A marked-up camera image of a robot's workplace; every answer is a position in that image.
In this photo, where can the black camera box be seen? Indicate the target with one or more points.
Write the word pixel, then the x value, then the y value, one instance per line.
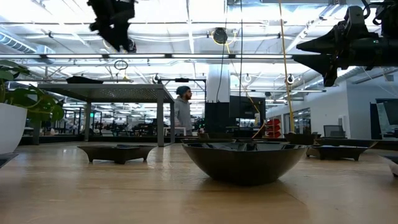
pixel 182 80

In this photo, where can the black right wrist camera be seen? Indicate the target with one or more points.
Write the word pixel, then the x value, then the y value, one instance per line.
pixel 354 18

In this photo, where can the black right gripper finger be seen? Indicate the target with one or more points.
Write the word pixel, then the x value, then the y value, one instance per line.
pixel 326 43
pixel 323 63

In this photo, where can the black wavy square mini plate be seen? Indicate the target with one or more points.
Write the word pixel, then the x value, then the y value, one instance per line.
pixel 301 139

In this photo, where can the ceiling light strip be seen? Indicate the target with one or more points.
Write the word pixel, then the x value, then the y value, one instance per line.
pixel 273 91

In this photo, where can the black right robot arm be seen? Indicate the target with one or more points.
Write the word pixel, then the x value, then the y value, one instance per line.
pixel 390 49

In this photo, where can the grey spiral ceiling duct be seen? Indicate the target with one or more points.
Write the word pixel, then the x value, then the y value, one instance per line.
pixel 373 76

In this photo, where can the glass office window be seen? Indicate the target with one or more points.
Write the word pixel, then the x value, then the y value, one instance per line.
pixel 303 119

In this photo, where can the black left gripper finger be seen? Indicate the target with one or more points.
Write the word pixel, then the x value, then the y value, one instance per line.
pixel 125 40
pixel 112 42

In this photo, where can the person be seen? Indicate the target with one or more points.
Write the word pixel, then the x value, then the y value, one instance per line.
pixel 183 115

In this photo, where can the black monitor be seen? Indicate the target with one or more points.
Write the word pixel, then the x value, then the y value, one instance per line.
pixel 247 107

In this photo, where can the white building column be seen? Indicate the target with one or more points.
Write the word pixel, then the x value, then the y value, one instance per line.
pixel 217 84

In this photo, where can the black shallow mini plate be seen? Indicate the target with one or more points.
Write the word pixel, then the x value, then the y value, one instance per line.
pixel 205 141

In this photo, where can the large dark bowl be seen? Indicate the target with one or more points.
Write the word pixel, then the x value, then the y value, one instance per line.
pixel 244 165

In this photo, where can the grey ceiling air duct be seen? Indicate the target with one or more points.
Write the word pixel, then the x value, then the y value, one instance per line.
pixel 15 43

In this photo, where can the red storage bins rack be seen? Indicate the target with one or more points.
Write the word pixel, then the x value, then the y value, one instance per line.
pixel 273 127

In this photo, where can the black cabinet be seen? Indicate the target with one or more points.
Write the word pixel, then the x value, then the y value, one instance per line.
pixel 216 119

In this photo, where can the grey perforated metal shelf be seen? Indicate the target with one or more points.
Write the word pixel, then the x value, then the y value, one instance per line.
pixel 124 93

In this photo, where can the green plant in white pot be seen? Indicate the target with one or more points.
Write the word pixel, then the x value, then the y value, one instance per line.
pixel 12 127

